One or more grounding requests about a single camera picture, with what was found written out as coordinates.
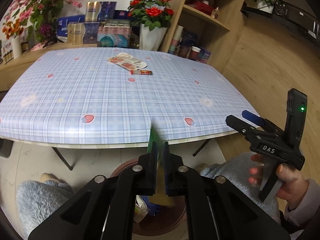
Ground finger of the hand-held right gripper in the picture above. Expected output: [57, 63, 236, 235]
[242, 110, 267, 127]
[226, 115, 262, 138]

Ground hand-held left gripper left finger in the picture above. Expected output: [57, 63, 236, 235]
[27, 141, 158, 240]

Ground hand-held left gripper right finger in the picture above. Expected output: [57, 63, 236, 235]
[164, 141, 292, 240]

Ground blue packet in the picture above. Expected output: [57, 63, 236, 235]
[144, 197, 160, 217]

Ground green yellow snack packet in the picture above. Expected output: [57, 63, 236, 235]
[147, 120, 175, 207]

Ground pale printed packet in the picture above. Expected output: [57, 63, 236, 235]
[134, 196, 148, 224]

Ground brown plastic bin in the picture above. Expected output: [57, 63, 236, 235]
[110, 159, 187, 235]

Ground person's right forearm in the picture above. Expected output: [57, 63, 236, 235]
[280, 179, 320, 240]

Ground person's right hand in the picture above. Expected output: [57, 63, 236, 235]
[248, 152, 311, 209]

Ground metal table leg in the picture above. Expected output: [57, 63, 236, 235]
[51, 147, 73, 171]
[192, 140, 210, 157]

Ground person's right leg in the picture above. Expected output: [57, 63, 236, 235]
[200, 152, 280, 220]

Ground person's leg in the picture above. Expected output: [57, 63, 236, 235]
[16, 180, 75, 233]
[200, 152, 280, 220]

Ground small blue carton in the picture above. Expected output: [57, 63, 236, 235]
[199, 47, 212, 64]

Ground red paper cup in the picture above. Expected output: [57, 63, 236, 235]
[189, 46, 201, 61]

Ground red stick packet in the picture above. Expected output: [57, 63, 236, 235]
[129, 70, 153, 77]

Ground dark blue printed box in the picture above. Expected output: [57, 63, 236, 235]
[180, 29, 198, 47]

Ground stack of pastel cups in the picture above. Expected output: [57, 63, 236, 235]
[168, 25, 184, 55]

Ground white flower pot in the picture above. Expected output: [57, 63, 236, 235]
[256, 0, 274, 14]

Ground person's left leg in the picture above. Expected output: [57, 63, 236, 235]
[16, 180, 75, 233]

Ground pink printed wrapper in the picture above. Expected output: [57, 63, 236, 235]
[107, 52, 148, 71]

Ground red basket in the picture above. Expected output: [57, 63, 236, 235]
[186, 0, 218, 17]

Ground white angular vase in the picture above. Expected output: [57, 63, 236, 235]
[139, 24, 167, 52]

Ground shrink-wrapped bottle pack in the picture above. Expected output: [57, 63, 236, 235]
[97, 19, 132, 48]

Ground red rose bouquet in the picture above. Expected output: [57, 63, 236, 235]
[127, 0, 174, 32]

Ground pink pouch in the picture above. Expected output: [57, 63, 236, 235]
[31, 42, 54, 52]

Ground blue and white box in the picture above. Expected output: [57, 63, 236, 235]
[57, 15, 85, 43]

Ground tall gold and blue box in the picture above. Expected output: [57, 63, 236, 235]
[85, 1, 117, 22]

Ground purple flowers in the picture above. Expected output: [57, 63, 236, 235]
[37, 24, 54, 40]

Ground slim white vase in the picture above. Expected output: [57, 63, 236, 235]
[11, 36, 23, 59]

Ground row of small brown bottles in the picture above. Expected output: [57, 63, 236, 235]
[1, 41, 13, 64]

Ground orange flowers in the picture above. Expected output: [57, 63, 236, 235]
[2, 21, 24, 40]

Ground pink blossom arrangement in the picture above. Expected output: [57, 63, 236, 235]
[4, 0, 83, 43]

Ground black wall shelf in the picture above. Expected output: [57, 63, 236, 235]
[241, 1, 320, 43]

